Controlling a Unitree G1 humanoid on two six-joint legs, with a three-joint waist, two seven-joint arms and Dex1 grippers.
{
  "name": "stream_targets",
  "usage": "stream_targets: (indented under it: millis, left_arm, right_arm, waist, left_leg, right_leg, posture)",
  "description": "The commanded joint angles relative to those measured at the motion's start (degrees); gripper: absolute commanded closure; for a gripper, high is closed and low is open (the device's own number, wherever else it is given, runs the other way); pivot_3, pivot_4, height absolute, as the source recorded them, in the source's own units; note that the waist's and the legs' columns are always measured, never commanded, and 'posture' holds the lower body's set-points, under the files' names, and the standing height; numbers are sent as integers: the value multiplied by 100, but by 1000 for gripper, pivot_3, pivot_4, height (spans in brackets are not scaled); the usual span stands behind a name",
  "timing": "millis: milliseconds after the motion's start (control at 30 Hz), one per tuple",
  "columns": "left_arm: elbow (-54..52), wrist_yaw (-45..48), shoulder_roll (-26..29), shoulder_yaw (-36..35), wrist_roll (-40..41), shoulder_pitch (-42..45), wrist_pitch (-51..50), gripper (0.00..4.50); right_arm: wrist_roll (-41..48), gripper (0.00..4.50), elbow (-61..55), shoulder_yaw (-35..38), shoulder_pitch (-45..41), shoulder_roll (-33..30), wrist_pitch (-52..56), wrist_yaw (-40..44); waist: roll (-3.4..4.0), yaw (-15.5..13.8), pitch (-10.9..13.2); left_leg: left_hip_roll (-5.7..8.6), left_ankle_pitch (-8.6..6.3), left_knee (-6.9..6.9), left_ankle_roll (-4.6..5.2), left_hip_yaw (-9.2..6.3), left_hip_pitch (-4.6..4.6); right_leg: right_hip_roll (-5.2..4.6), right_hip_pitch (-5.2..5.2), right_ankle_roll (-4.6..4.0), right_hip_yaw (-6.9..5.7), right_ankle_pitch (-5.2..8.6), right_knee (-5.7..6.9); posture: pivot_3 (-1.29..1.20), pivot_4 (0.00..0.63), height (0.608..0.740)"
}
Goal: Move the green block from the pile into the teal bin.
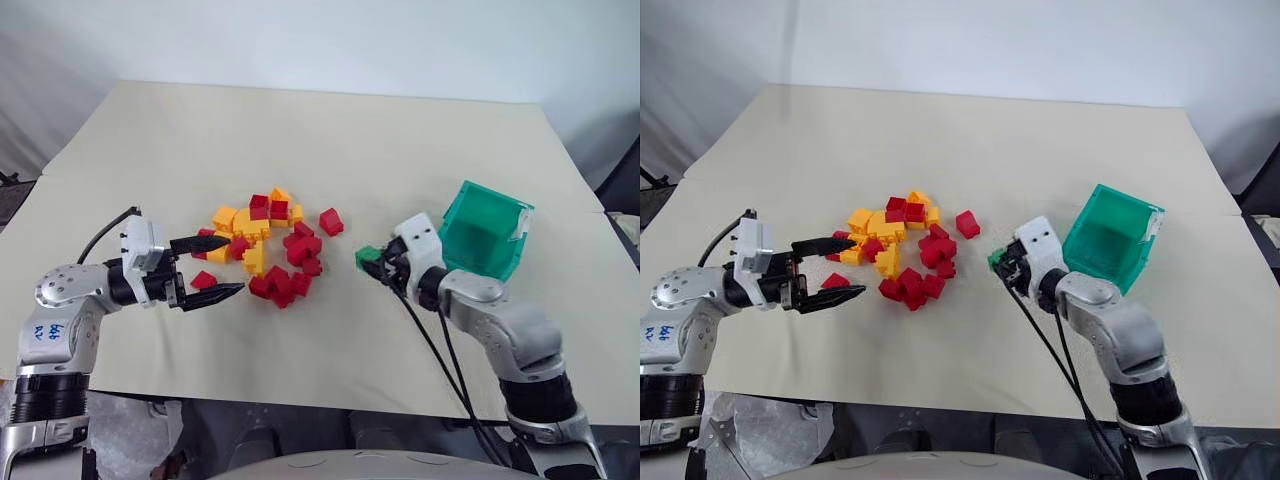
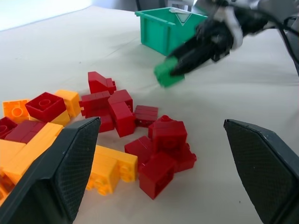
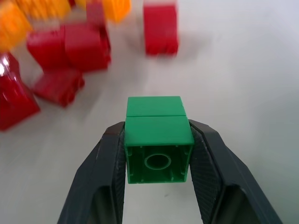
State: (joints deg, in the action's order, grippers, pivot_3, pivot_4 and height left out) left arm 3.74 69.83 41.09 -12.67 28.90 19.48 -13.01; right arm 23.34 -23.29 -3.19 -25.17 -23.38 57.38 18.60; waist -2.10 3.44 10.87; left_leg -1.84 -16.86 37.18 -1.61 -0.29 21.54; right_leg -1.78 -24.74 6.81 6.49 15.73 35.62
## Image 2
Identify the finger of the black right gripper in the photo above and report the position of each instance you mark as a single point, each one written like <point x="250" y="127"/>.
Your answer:
<point x="191" y="63"/>
<point x="184" y="47"/>

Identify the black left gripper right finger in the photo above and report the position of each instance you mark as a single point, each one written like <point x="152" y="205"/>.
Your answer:
<point x="264" y="168"/>

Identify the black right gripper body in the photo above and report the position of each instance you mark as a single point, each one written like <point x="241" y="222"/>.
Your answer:
<point x="215" y="35"/>

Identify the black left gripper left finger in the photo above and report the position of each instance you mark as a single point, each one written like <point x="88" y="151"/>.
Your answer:
<point x="53" y="177"/>

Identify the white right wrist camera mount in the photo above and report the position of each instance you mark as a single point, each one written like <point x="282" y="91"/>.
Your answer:
<point x="233" y="25"/>

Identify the teal plastic bin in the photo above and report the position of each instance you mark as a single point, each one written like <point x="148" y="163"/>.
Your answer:
<point x="158" y="32"/>

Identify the red sloped toy block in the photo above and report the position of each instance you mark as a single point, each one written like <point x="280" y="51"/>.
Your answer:
<point x="121" y="96"/>
<point x="98" y="81"/>

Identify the long yellow toy block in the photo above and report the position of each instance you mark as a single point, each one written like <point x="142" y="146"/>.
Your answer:
<point x="28" y="151"/>

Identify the orange toy block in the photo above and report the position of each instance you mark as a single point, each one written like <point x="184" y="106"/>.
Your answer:
<point x="4" y="186"/>
<point x="15" y="110"/>

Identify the green toy block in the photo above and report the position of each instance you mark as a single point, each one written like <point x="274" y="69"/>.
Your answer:
<point x="166" y="74"/>

